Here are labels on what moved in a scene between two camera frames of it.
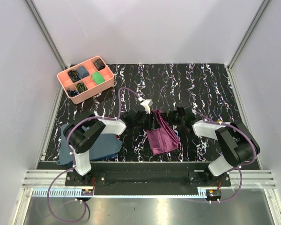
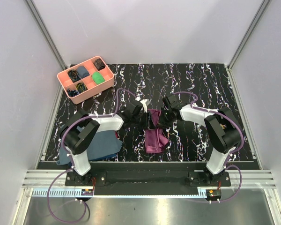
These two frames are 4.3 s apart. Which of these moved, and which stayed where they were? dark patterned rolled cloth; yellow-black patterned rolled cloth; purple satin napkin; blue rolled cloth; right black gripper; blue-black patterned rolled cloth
Moved: right black gripper; purple satin napkin
Stayed: blue-black patterned rolled cloth; yellow-black patterned rolled cloth; blue rolled cloth; dark patterned rolled cloth
